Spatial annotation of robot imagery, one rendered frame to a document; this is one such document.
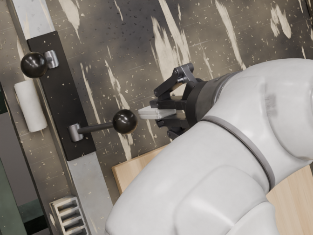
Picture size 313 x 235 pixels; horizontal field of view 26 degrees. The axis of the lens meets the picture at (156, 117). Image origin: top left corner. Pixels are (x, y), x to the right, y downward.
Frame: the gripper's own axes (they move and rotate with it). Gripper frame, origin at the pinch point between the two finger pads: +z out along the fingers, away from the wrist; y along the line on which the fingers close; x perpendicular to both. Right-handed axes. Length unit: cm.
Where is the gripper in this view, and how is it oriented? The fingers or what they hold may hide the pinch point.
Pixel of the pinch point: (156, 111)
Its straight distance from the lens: 101.1
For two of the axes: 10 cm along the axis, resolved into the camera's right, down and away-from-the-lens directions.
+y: -3.0, -9.4, -1.4
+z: -4.1, 0.0, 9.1
